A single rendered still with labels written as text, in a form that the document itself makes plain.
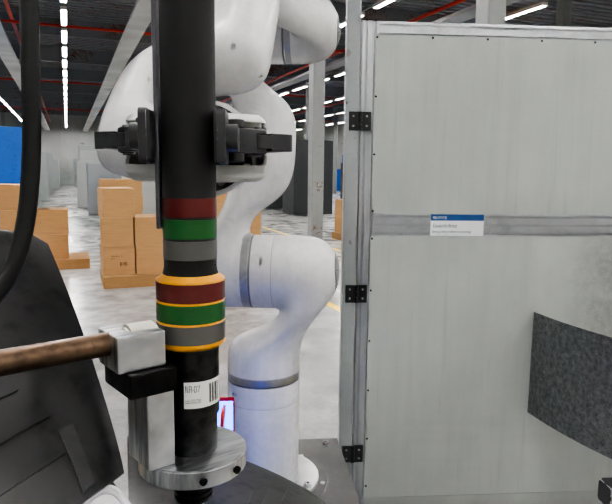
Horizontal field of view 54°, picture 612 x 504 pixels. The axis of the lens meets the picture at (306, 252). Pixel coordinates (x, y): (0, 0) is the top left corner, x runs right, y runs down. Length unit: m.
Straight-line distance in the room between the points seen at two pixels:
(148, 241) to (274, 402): 6.96
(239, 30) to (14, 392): 0.46
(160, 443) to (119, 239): 7.48
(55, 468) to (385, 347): 1.98
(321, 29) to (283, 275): 0.38
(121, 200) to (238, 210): 6.89
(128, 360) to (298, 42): 0.71
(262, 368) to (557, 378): 1.59
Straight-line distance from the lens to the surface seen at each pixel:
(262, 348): 0.96
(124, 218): 7.82
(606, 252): 2.55
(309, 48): 0.99
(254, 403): 0.99
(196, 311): 0.37
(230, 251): 0.94
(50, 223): 9.53
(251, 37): 0.71
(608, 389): 2.25
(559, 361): 2.37
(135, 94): 0.63
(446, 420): 2.48
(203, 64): 0.37
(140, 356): 0.37
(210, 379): 0.39
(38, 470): 0.40
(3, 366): 0.35
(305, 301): 0.93
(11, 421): 0.41
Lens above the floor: 1.47
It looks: 8 degrees down
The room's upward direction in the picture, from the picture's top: 1 degrees clockwise
